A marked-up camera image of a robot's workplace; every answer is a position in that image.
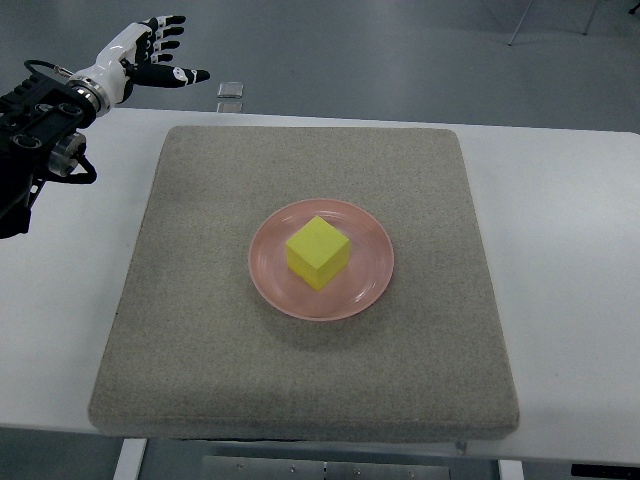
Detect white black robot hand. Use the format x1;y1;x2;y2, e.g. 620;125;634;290
67;15;210;117

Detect yellow foam block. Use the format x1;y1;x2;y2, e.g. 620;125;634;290
285;216;351;291

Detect small clear floor plate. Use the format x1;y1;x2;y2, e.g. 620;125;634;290
217;82;244;99

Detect pink plate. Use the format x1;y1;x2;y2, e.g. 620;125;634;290
248;199;394;321

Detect grey foam mat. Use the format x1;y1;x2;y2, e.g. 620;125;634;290
88;126;520;443

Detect white left table leg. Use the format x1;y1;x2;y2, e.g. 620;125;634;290
112;439;147;480

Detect white table leg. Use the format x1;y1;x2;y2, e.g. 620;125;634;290
112;439;147;480
498;460;525;480

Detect metal chair legs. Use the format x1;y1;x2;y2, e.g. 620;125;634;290
507;0;640;48

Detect white right table leg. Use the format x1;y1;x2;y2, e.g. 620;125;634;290
498;460;525;480

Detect black device on floor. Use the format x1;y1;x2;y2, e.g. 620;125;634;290
570;464;640;480

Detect grey metal base plate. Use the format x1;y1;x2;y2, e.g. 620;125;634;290
199;456;451;480

